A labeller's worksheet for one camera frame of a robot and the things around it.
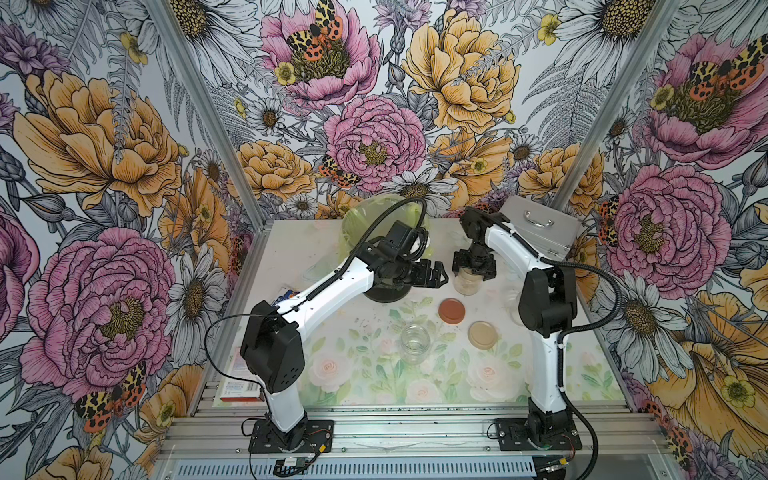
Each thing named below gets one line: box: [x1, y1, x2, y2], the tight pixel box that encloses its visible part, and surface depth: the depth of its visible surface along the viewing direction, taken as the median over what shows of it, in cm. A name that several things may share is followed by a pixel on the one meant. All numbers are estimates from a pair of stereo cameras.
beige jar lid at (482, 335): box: [467, 320, 498, 350], surface depth 93 cm
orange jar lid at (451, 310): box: [438, 297, 466, 325], surface depth 99 cm
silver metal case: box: [500, 195, 579, 260], surface depth 102 cm
